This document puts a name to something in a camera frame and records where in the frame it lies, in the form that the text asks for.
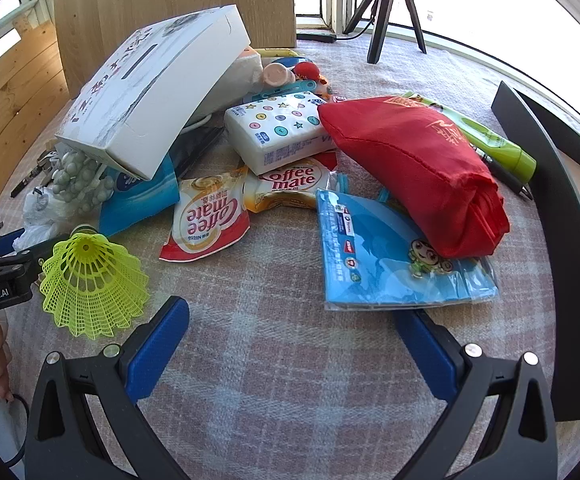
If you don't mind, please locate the white cable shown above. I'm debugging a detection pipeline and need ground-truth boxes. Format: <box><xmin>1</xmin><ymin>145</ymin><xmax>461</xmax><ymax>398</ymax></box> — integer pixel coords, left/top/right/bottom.
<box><xmin>180</xmin><ymin>112</ymin><xmax>213</xmax><ymax>133</ymax></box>

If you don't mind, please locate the grey bead string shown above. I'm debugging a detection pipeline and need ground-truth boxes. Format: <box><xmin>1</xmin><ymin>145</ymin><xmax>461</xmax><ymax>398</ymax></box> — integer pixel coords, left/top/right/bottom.
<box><xmin>50</xmin><ymin>147</ymin><xmax>116</xmax><ymax>213</ymax></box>

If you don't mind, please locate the pine wood panel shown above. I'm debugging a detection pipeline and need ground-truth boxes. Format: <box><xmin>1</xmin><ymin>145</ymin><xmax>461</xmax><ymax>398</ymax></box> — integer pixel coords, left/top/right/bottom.
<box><xmin>0</xmin><ymin>20</ymin><xmax>71</xmax><ymax>211</ymax></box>

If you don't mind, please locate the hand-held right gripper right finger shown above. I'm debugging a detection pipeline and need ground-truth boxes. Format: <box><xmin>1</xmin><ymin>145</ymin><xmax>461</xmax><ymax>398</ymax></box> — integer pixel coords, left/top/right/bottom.
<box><xmin>395</xmin><ymin>309</ymin><xmax>558</xmax><ymax>480</ymax></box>

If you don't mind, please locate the black pouch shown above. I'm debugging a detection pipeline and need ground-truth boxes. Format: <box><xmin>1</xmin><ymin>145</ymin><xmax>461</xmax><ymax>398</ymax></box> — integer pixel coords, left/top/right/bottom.
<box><xmin>170</xmin><ymin>125</ymin><xmax>225</xmax><ymax>176</ymax></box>

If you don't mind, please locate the coffee creamer sachet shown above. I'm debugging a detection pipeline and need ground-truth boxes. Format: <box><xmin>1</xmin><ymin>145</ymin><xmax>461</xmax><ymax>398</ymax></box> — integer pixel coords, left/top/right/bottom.
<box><xmin>159</xmin><ymin>169</ymin><xmax>251</xmax><ymax>263</ymax></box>
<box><xmin>244</xmin><ymin>156</ymin><xmax>338</xmax><ymax>213</ymax></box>

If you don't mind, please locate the beige bottle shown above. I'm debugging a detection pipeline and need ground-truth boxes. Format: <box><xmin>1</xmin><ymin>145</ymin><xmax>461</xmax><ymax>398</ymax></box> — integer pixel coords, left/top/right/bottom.
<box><xmin>262</xmin><ymin>62</ymin><xmax>295</xmax><ymax>88</ymax></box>

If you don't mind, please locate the white cardboard box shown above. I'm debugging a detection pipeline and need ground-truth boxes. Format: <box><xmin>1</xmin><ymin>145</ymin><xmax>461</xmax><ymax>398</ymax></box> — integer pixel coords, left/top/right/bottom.
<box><xmin>54</xmin><ymin>4</ymin><xmax>251</xmax><ymax>181</ymax></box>

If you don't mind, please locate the white plastic bag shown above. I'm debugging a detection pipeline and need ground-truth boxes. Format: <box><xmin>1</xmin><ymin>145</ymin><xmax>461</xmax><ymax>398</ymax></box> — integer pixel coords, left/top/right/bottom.
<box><xmin>12</xmin><ymin>187</ymin><xmax>71</xmax><ymax>251</ymax></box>

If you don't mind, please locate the black power cable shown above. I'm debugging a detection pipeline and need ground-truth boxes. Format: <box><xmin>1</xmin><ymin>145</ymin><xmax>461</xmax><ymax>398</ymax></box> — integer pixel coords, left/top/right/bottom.
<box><xmin>335</xmin><ymin>0</ymin><xmax>385</xmax><ymax>42</ymax></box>

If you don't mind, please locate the teal plastic clip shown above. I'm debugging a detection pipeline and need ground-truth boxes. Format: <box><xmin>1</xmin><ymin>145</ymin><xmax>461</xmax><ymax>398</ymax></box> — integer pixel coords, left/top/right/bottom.
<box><xmin>242</xmin><ymin>80</ymin><xmax>321</xmax><ymax>108</ymax></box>

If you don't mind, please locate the orange toy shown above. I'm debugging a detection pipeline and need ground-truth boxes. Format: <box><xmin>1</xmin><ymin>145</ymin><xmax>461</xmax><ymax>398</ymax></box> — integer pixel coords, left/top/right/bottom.
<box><xmin>315</xmin><ymin>75</ymin><xmax>335</xmax><ymax>103</ymax></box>

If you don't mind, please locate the blue tissue pack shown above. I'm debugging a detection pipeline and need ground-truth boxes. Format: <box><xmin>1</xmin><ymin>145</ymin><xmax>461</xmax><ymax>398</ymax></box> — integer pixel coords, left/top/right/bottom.
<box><xmin>99</xmin><ymin>152</ymin><xmax>181</xmax><ymax>238</ymax></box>

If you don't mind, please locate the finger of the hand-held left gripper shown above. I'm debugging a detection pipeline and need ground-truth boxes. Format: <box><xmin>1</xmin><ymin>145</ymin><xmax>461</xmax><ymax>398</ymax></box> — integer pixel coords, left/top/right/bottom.
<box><xmin>17</xmin><ymin>234</ymin><xmax>73</xmax><ymax>273</ymax></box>
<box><xmin>0</xmin><ymin>229</ymin><xmax>27</xmax><ymax>257</ymax></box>

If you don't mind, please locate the black tripod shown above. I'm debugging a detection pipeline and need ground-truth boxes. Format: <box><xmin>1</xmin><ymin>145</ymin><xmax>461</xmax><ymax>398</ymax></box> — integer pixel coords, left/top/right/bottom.
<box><xmin>342</xmin><ymin>0</ymin><xmax>428</xmax><ymax>65</ymax></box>

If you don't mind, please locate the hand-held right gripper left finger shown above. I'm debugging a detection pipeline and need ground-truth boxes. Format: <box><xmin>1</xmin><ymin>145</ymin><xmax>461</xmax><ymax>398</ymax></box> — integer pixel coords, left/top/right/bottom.
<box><xmin>24</xmin><ymin>296</ymin><xmax>191</xmax><ymax>480</ymax></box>

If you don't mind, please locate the black pen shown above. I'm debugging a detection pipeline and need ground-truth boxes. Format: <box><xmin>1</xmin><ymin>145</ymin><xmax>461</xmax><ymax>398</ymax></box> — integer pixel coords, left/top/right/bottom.
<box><xmin>472</xmin><ymin>142</ymin><xmax>534</xmax><ymax>202</ymax></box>

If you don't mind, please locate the green marker tube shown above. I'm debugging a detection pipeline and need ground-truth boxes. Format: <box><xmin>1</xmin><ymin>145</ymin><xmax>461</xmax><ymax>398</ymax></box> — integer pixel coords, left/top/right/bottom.
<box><xmin>405</xmin><ymin>91</ymin><xmax>538</xmax><ymax>183</ymax></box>

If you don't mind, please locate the red cloth bag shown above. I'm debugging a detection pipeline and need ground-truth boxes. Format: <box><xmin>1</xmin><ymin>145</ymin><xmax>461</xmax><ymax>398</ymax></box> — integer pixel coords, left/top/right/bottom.
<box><xmin>317</xmin><ymin>96</ymin><xmax>511</xmax><ymax>259</ymax></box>

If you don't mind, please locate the metal carabiner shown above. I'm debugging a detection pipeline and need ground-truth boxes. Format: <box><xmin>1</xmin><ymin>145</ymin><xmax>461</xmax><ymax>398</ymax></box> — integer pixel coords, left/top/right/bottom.
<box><xmin>32</xmin><ymin>149</ymin><xmax>66</xmax><ymax>176</ymax></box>

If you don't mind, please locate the blue cartoon packet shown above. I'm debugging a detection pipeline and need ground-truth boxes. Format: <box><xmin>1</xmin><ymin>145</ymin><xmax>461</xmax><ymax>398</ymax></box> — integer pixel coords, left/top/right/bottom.
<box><xmin>316</xmin><ymin>187</ymin><xmax>499</xmax><ymax>312</ymax></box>

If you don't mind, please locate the black container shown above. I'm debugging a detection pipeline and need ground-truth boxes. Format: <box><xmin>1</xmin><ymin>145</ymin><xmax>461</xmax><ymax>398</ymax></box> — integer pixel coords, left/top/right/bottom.
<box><xmin>491</xmin><ymin>81</ymin><xmax>580</xmax><ymax>422</ymax></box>

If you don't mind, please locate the plaid blanket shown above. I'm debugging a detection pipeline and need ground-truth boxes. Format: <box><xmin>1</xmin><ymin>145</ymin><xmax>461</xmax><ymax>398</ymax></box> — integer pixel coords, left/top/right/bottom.
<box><xmin>0</xmin><ymin>35</ymin><xmax>580</xmax><ymax>480</ymax></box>

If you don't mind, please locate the yellow-green plastic shuttlecock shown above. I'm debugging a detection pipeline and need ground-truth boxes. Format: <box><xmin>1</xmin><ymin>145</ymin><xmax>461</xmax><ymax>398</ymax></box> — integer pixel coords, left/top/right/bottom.
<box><xmin>40</xmin><ymin>225</ymin><xmax>149</xmax><ymax>342</ymax></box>

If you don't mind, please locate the star print tissue pack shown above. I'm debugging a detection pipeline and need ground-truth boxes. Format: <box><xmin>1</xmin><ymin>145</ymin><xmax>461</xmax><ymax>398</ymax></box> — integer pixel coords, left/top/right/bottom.
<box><xmin>224</xmin><ymin>92</ymin><xmax>339</xmax><ymax>175</ymax></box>

